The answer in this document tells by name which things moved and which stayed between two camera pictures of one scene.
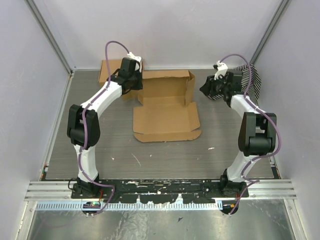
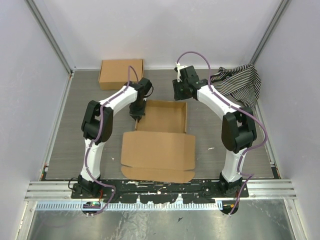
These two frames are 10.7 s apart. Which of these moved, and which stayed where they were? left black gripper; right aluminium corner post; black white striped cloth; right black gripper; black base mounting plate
Moved: right black gripper; left black gripper
Stayed: black white striped cloth; black base mounting plate; right aluminium corner post
